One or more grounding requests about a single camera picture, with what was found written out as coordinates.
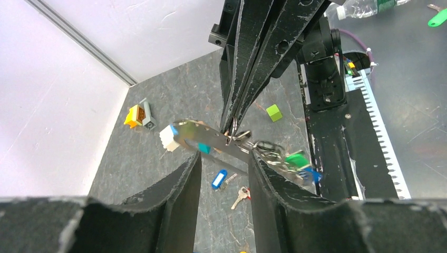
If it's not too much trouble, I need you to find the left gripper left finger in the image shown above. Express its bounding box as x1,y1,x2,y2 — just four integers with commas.
1,153,202,252

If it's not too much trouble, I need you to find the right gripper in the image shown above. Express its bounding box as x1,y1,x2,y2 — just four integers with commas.
208,0,330,133

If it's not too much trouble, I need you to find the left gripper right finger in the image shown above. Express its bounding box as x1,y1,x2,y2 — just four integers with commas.
248,151,446,252

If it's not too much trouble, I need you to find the metal keyring plate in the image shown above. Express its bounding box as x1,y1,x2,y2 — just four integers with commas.
168,119,252,163

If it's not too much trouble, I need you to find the silver split ring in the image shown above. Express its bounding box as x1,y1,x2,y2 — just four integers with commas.
225,116,252,147

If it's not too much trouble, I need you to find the red key tag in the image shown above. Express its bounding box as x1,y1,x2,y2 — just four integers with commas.
245,188,251,200

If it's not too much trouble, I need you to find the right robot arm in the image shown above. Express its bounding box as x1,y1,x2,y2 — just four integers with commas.
209,0,346,134

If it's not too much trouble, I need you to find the blue key tag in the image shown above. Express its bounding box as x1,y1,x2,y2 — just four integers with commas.
211,169,238,191
300,167,322,185

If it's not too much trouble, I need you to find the green key tag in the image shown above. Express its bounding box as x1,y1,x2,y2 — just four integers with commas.
285,153,312,171

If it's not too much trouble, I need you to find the teal wooden block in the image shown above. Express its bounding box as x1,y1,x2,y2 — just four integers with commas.
198,143,211,154

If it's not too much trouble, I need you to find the white blue lego block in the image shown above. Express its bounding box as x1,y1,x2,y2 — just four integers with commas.
159,124,180,152

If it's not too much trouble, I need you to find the plastic water bottle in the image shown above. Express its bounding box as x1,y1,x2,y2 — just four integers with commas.
336,0,410,20

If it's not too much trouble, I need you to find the small green cube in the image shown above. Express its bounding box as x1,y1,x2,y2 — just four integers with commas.
266,104,283,122

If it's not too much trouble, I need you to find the grey lego piece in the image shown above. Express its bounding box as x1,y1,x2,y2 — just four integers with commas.
140,98,157,130

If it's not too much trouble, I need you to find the spare key bunch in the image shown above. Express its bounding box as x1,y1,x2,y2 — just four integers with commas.
427,4,446,27

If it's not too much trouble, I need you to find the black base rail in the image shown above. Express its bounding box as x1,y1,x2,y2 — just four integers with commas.
301,73,399,201

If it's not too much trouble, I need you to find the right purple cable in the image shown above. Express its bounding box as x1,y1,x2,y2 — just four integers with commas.
337,28,378,71

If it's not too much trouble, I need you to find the white cable duct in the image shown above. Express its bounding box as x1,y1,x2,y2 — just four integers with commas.
345,70,411,199

